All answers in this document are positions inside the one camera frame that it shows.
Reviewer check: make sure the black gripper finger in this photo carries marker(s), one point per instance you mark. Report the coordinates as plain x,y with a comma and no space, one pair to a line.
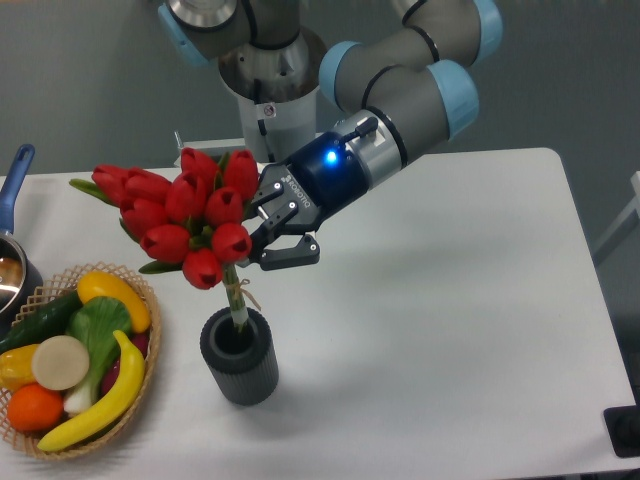
271,181
305,252

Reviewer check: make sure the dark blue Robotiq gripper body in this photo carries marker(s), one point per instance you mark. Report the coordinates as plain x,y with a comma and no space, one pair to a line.
324,177

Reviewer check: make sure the red tulip bouquet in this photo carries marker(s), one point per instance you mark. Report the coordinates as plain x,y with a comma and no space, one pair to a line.
193,223

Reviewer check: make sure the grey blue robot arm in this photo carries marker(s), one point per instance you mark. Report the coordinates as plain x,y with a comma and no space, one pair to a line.
328,124

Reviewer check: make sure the dark grey ribbed vase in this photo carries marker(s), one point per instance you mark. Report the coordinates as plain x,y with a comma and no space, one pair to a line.
243,363

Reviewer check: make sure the dark red vegetable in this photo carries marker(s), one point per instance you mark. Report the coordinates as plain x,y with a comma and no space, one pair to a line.
141,341

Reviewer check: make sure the yellow banana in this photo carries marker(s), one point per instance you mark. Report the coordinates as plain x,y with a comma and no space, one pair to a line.
109,408

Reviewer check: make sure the green bok choy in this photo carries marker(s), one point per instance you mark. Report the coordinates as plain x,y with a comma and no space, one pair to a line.
93,325

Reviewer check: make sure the woven wicker basket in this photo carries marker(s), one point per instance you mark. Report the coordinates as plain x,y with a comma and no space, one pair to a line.
58,285

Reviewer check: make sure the green cucumber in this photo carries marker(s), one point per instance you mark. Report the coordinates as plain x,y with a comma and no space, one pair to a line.
47,321

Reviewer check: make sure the beige round slice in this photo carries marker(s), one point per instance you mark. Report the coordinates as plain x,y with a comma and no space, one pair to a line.
60,362

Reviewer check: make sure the yellow bell pepper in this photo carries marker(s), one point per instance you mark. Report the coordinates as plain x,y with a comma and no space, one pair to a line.
16,370

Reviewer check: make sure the orange fruit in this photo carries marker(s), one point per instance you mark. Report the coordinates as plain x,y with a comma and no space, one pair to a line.
33,408

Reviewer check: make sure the black device at edge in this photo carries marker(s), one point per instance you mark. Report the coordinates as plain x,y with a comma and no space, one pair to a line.
623,428

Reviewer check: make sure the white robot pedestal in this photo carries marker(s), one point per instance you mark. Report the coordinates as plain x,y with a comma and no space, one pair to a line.
276,93

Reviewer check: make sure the blue handled saucepan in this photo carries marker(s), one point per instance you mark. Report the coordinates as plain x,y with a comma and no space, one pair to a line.
19,277

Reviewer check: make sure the white frame at right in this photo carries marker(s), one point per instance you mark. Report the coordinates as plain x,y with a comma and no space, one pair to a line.
620,228

